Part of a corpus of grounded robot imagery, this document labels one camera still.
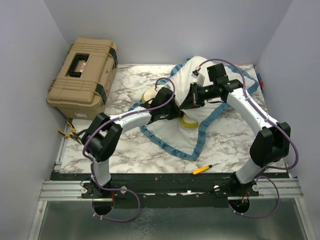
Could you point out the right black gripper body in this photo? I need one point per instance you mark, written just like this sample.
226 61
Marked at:
200 94

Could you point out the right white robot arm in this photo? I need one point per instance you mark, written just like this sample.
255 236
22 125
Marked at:
271 142

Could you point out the yellow handled screwdriver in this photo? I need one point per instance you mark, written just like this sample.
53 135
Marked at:
204 168

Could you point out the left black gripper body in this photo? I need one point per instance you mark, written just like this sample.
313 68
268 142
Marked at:
170 111

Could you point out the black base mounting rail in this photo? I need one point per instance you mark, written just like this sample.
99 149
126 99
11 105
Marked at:
158 190

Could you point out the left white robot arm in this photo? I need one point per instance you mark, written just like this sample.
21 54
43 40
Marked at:
102 136

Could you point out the cream yellow-edged pillow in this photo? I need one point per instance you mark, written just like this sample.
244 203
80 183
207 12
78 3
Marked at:
150 95

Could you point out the tan plastic toolbox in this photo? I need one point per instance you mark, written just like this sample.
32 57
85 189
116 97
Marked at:
82 87

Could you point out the blue red marker pen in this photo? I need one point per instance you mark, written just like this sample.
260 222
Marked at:
261 83

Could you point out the yellow handled pliers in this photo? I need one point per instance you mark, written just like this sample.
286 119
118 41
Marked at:
73 134

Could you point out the white blue-trimmed pillowcase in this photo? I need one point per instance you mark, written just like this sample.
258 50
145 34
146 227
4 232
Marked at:
185 137

